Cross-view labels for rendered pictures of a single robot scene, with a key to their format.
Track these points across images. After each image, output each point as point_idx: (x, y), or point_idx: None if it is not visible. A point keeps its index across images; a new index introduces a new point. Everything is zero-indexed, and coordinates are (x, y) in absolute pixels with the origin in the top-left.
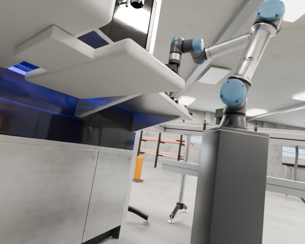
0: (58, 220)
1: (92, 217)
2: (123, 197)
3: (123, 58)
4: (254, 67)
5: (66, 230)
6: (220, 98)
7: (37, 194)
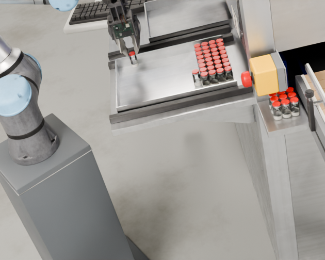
0: (243, 139)
1: (256, 183)
2: (271, 226)
3: None
4: None
5: (247, 158)
6: (41, 77)
7: None
